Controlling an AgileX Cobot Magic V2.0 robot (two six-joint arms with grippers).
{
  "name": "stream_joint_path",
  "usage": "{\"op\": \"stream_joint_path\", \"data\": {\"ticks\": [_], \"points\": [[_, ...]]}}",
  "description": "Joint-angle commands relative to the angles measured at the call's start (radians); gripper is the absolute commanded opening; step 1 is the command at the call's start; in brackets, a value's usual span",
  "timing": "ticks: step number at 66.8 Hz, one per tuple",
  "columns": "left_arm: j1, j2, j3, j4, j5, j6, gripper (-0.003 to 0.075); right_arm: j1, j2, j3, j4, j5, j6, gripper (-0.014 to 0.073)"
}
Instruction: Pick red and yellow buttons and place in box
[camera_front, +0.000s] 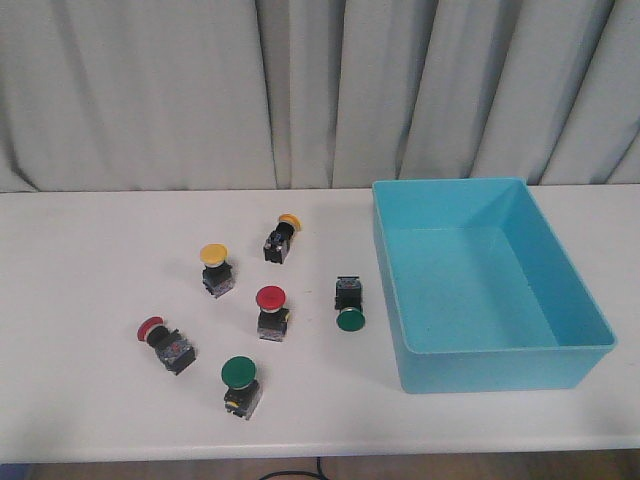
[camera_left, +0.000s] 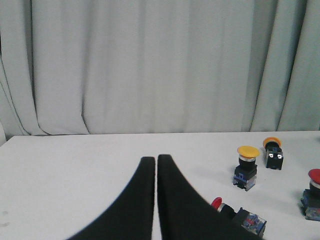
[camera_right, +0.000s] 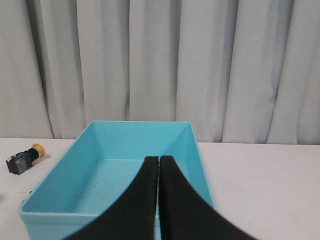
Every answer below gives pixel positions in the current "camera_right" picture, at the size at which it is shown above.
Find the yellow push button far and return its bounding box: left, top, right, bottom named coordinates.
left=5, top=143, right=46, bottom=175

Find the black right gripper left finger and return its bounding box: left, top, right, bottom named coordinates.
left=65, top=156, right=159, bottom=240

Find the grey curtain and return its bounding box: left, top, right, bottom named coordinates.
left=0, top=0, right=320, bottom=145

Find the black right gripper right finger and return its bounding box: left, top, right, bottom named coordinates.
left=158, top=155, right=253, bottom=240

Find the light blue plastic box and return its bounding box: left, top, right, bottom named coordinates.
left=19, top=121, right=216, bottom=240

